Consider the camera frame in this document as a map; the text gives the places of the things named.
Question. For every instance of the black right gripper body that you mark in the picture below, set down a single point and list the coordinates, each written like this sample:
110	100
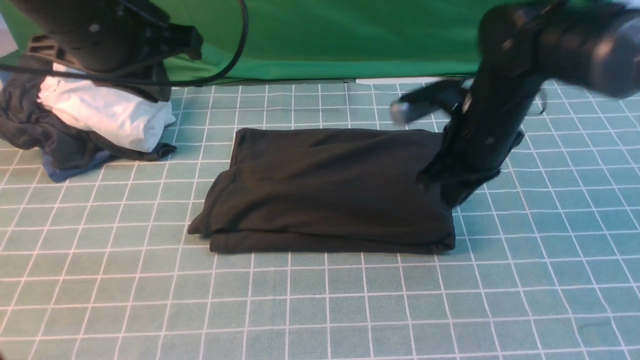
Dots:
457	180

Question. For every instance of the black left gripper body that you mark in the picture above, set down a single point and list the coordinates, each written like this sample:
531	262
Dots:
128	57

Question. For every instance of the dark gray long-sleeve shirt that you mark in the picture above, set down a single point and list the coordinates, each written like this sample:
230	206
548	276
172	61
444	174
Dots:
326	191

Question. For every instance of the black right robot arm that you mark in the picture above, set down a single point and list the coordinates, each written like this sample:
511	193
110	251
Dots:
521	47

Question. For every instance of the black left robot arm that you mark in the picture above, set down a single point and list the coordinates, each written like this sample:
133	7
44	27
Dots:
61	16

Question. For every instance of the white crumpled garment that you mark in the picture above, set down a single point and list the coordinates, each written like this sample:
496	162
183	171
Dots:
122	118

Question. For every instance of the green backdrop cloth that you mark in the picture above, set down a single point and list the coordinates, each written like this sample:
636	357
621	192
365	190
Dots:
319	39

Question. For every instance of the green grid cutting mat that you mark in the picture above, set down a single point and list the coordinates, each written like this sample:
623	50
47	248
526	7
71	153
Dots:
546	263

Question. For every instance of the dark gray crumpled garment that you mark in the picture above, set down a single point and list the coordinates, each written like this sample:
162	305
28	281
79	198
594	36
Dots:
26	124

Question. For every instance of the blue garment under pile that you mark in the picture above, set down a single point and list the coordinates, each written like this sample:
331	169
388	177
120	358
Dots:
59	176

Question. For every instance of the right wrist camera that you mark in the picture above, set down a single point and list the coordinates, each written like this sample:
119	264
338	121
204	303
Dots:
425	102

